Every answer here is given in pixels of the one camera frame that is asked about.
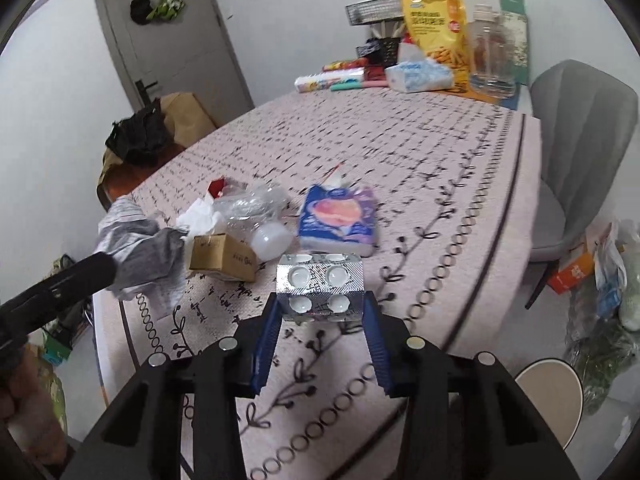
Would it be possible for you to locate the orange carton box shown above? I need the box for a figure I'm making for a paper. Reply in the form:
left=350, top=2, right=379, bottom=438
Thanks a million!
left=547, top=243, right=594, bottom=295

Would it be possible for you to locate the small brown cardboard box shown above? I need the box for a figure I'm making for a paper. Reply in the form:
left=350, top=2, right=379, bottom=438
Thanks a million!
left=189, top=234, right=257, bottom=283

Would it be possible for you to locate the grey upholstered chair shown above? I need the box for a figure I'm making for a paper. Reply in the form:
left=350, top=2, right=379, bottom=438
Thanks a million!
left=525, top=60, right=639, bottom=309

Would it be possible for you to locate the clear crumpled plastic bottle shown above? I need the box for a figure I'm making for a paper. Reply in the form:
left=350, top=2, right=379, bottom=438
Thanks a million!
left=213, top=184, right=290, bottom=240

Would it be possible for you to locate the black bag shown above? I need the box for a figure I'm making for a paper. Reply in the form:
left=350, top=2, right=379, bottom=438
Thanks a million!
left=105, top=99, right=172, bottom=167

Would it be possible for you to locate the silver blister pack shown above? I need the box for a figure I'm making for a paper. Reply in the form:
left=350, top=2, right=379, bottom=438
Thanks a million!
left=276, top=252, right=364, bottom=323

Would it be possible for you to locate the clear glass jar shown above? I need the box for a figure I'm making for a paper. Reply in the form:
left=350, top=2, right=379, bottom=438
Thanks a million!
left=468, top=4, right=515, bottom=100

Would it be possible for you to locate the white plastic bag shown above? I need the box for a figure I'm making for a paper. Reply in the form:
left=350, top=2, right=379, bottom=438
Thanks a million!
left=591, top=219, right=640, bottom=334

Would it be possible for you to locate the blue water bottle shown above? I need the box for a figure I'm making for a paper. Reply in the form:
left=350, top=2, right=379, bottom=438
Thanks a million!
left=596, top=274, right=622, bottom=318

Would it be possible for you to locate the blue tissue pack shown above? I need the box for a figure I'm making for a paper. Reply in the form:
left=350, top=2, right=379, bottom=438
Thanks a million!
left=297, top=184, right=378, bottom=257

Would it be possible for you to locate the round trash bin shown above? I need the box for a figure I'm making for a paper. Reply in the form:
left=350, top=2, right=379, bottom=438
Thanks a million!
left=515, top=358, right=584, bottom=448

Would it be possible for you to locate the white roll package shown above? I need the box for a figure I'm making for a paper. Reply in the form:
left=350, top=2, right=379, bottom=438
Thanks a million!
left=294, top=67, right=366, bottom=93

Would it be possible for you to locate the green vegetables bag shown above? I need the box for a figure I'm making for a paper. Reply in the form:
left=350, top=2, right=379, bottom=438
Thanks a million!
left=565, top=318, right=639, bottom=415

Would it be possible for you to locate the blue white tissue package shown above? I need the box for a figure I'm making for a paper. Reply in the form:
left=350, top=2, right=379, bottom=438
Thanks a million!
left=385, top=58, right=454, bottom=93

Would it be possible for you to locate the green tall box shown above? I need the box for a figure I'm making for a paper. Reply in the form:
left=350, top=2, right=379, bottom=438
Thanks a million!
left=499, top=0, right=529, bottom=86

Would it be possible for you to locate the left hand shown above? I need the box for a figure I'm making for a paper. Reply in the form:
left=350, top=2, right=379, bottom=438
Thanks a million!
left=1, top=348, right=68, bottom=466

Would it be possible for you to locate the yellow snack bag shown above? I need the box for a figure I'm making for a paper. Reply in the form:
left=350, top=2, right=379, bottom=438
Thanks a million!
left=400, top=0, right=470, bottom=93

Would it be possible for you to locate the grey paper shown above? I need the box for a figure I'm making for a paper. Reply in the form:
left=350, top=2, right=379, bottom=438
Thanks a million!
left=96, top=196, right=186, bottom=318

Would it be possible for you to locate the grey door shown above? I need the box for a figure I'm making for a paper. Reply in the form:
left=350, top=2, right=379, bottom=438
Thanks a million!
left=96, top=0, right=254, bottom=126

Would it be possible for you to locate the brown paper bag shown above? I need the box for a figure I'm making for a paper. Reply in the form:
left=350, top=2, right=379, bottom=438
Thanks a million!
left=160, top=92, right=217, bottom=148

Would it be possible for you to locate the white tissue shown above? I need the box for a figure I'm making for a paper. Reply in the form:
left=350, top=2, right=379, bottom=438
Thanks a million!
left=176, top=198, right=227, bottom=242

